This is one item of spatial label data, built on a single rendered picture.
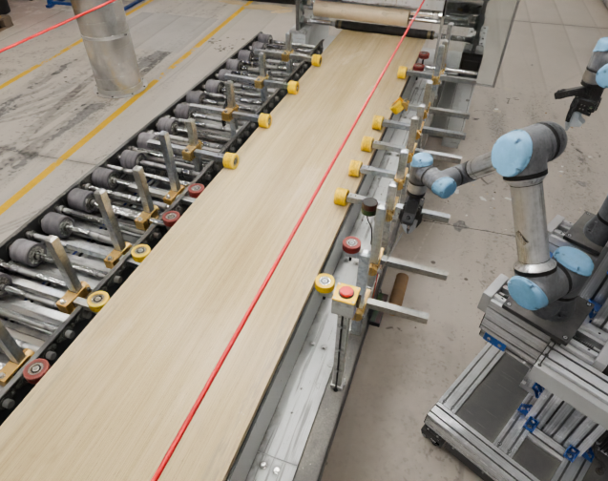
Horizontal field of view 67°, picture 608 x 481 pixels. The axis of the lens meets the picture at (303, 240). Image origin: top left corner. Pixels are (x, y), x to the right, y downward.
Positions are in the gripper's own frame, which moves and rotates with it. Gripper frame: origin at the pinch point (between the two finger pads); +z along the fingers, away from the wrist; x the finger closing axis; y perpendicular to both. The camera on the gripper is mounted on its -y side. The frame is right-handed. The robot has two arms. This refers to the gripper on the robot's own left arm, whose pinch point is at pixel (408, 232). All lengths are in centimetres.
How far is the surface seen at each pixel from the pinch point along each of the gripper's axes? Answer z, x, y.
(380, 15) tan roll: -8, 73, 244
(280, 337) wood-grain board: 9, 31, -61
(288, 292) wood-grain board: 9, 37, -41
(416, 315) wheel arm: 13.3, -11.8, -30.6
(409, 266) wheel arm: 13.0, -4.2, -6.2
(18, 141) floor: 97, 375, 111
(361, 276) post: -5.5, 10.1, -35.9
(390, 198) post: -4.7, 10.9, 14.1
